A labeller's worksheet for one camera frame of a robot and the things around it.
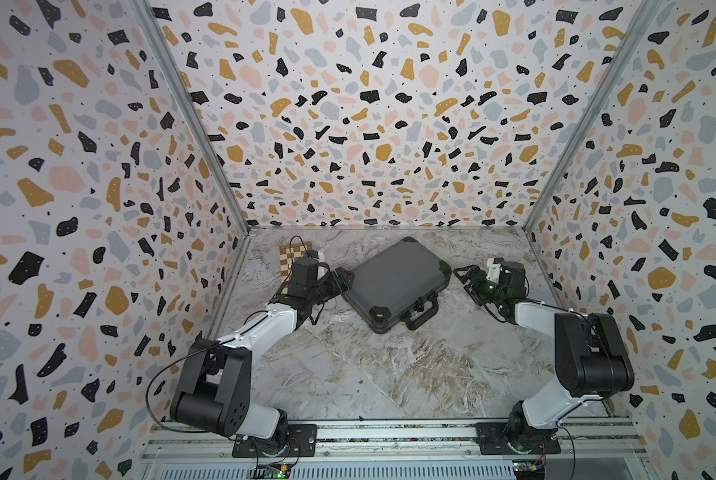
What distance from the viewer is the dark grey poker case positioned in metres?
0.89

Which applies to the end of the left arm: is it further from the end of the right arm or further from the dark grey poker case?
the end of the right arm

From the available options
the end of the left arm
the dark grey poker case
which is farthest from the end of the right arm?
the end of the left arm
